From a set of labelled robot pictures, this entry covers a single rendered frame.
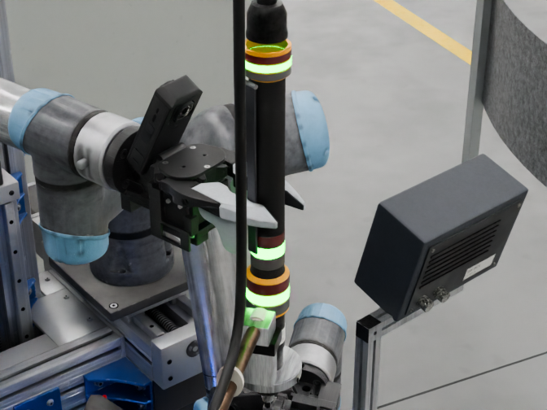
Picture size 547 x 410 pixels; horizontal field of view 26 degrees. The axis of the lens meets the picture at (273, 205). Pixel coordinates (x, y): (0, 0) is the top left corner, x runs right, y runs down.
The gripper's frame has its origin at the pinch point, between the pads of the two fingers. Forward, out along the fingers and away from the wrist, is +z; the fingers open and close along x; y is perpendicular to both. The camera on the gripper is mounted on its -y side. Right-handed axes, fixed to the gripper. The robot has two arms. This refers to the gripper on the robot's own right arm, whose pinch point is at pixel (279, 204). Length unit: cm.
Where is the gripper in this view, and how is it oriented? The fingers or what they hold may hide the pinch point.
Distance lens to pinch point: 110.8
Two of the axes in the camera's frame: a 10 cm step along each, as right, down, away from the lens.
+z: 7.8, 3.3, -5.4
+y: 0.0, 8.6, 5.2
